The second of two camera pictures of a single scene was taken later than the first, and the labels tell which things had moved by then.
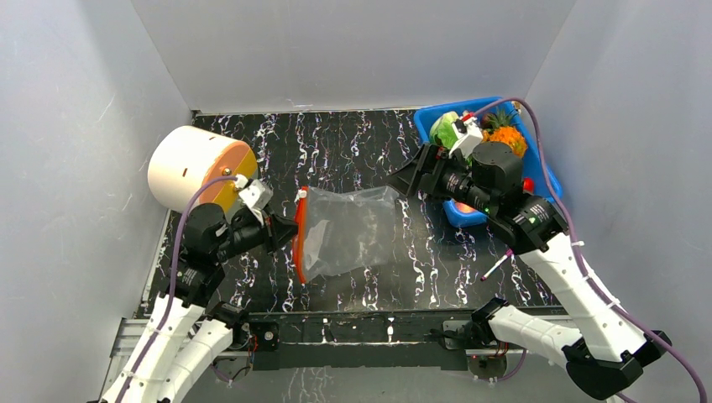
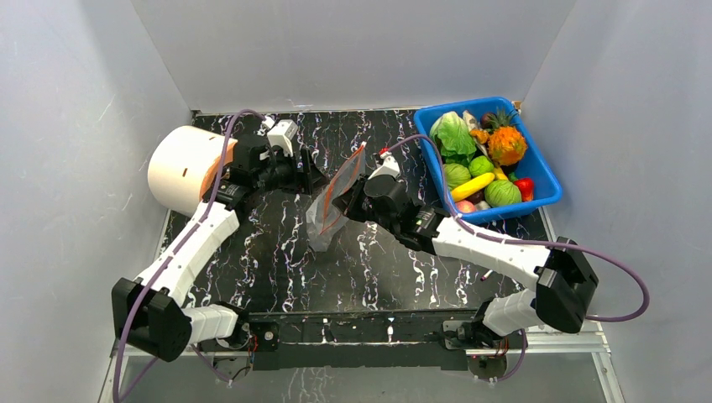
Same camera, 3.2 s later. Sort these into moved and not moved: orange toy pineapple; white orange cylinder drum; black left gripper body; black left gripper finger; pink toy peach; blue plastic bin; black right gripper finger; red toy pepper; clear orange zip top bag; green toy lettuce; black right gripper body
Moved: black left gripper body; black right gripper body; black left gripper finger; black right gripper finger; clear orange zip top bag
Not moved: green toy lettuce; orange toy pineapple; red toy pepper; white orange cylinder drum; blue plastic bin; pink toy peach
